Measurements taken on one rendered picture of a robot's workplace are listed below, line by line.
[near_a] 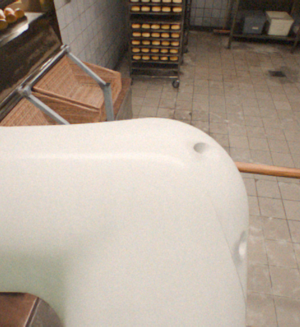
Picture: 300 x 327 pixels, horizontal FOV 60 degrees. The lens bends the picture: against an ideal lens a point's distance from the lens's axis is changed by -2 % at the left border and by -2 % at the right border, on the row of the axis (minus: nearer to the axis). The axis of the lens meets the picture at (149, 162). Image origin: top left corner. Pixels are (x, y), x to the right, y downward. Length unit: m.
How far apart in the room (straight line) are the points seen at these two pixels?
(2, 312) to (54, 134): 1.21
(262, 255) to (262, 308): 0.36
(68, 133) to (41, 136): 0.02
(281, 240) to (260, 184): 0.54
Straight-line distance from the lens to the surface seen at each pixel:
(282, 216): 2.34
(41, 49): 2.19
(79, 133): 0.16
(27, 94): 1.30
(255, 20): 5.12
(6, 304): 1.34
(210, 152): 0.15
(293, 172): 0.88
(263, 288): 1.98
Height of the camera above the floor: 1.74
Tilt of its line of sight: 44 degrees down
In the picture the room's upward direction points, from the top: straight up
